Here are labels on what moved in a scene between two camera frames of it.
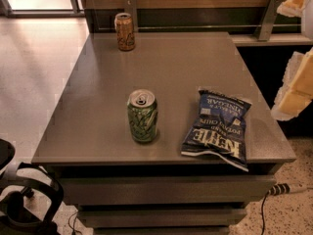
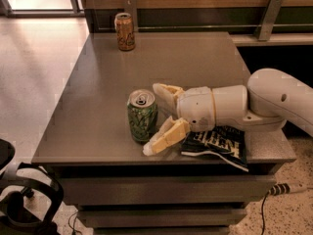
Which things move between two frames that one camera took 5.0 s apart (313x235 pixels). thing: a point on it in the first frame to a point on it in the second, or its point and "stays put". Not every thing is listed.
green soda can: (143, 116) stays put
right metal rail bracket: (264, 30) stays put
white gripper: (308, 23) to (196, 108)
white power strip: (285, 188) stays put
